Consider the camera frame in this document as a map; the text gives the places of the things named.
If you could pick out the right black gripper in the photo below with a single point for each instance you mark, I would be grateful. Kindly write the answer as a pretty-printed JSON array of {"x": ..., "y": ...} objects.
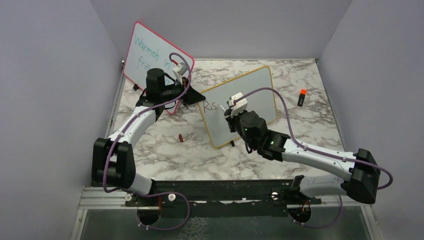
[{"x": 231, "y": 119}]

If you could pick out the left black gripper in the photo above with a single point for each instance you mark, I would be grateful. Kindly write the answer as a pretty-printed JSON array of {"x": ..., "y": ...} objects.
[{"x": 191, "y": 96}]

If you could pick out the red marker cap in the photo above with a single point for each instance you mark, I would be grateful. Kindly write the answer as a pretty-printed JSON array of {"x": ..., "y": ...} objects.
[{"x": 180, "y": 137}]

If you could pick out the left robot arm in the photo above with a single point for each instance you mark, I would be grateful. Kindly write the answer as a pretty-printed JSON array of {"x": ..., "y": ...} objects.
[{"x": 113, "y": 163}]

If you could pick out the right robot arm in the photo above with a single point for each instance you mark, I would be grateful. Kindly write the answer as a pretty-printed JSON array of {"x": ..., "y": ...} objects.
[{"x": 351, "y": 174}]

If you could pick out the pink framed whiteboard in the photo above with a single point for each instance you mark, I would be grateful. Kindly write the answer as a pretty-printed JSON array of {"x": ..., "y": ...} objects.
[{"x": 147, "y": 50}]

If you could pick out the orange capped black marker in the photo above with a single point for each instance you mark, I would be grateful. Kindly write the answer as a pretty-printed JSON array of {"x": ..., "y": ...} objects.
[{"x": 301, "y": 97}]

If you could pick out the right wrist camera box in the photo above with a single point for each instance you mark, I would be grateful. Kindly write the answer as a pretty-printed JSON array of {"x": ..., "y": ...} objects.
[{"x": 237, "y": 103}]

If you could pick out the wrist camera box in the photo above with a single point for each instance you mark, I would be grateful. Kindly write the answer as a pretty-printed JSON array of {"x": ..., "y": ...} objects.
[
  {"x": 237, "y": 103},
  {"x": 179, "y": 71}
]

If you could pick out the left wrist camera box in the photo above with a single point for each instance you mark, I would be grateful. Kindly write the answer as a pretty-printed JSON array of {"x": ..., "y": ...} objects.
[{"x": 179, "y": 71}]

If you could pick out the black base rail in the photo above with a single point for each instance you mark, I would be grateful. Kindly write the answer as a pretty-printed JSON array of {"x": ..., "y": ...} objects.
[{"x": 221, "y": 198}]

